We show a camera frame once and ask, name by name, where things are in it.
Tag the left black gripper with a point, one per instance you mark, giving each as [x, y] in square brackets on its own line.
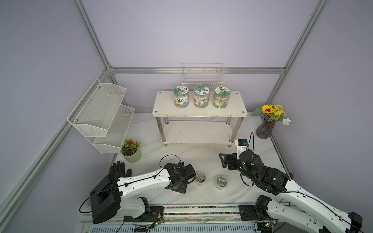
[183, 188]

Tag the seed jar purple flower lid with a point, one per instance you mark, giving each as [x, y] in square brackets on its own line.
[201, 96]

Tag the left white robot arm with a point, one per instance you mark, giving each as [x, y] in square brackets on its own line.
[117, 192]

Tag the small clear jar middle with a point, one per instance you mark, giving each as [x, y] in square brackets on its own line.
[200, 178]

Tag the sunflower bouquet in dark vase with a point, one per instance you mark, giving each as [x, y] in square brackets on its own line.
[271, 115]

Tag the seed jar sunflower lid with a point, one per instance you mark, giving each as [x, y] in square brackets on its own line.
[221, 97]

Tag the seed jar green plant lid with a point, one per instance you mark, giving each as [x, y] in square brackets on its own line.
[181, 96]

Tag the white two-tier shelf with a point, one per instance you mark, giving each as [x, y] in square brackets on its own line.
[198, 126]

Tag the small red flower pot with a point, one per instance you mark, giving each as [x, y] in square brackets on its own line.
[131, 150]

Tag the small clear jar right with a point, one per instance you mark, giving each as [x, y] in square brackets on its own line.
[220, 182]

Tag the white wire basket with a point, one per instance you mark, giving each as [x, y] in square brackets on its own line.
[202, 74]

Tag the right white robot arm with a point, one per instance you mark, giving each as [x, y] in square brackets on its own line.
[312, 214]

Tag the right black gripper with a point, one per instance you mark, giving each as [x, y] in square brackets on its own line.
[232, 158]

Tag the white mesh wall rack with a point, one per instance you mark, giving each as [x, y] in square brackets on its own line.
[102, 118]

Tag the black rubber glove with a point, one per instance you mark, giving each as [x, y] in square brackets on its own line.
[119, 170]

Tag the small clear jar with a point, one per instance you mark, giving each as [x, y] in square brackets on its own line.
[220, 182]
[200, 178]

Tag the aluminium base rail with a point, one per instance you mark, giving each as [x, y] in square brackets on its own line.
[207, 218]

